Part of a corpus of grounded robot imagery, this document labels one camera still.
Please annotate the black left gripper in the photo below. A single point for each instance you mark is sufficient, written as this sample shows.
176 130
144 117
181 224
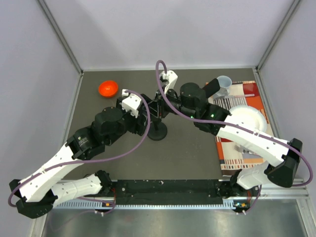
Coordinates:
137 128

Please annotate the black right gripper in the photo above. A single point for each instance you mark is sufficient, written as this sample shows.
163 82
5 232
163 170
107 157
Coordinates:
162 104

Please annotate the black camera stand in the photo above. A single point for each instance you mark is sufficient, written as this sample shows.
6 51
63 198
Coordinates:
157 130

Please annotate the black smartphone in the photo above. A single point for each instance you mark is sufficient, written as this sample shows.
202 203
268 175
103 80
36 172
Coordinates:
211 88

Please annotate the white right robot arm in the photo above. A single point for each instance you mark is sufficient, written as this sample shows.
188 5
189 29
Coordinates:
281 157

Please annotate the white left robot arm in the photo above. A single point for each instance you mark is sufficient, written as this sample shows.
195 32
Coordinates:
43 190

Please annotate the orange bowl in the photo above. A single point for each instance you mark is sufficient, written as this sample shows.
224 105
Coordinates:
108 88

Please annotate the light blue ceramic cup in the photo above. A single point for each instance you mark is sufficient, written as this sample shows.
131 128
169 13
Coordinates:
225 83

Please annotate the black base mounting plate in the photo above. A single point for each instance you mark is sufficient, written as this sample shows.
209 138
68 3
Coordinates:
167 192

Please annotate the white plate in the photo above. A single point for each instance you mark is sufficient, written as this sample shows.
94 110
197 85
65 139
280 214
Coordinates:
250 116

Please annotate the colourful patchwork placemat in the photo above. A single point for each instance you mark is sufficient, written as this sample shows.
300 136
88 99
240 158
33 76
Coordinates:
230 159

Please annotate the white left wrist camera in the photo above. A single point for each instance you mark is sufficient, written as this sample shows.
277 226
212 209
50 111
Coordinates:
131 104

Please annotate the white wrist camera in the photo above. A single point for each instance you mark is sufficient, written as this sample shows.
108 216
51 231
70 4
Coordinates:
169 80
131 104

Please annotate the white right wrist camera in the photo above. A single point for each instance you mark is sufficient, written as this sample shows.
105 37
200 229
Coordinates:
169 80

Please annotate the grey slotted cable duct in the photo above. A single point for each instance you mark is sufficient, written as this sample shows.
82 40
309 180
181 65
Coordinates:
228 204

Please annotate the fork with pink handle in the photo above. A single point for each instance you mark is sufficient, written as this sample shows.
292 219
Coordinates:
241 149

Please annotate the pink handled spoon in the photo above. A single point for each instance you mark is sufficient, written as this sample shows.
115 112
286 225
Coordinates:
241 96

